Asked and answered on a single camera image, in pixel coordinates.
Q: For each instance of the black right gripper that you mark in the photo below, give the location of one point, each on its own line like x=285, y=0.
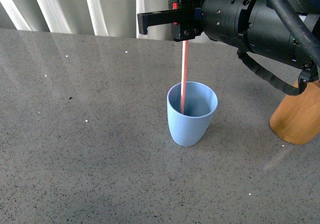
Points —
x=250, y=25

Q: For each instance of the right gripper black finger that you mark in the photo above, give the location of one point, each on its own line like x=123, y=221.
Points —
x=154, y=18

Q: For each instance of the pink chopstick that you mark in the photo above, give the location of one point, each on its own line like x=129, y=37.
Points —
x=184, y=74

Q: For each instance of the light blue plastic cup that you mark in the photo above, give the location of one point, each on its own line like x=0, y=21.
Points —
x=201, y=101

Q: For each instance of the bamboo chopstick holder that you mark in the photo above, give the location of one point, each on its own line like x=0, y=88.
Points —
x=297, y=118

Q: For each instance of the white pleated curtain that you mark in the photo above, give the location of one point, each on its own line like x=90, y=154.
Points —
x=115, y=18

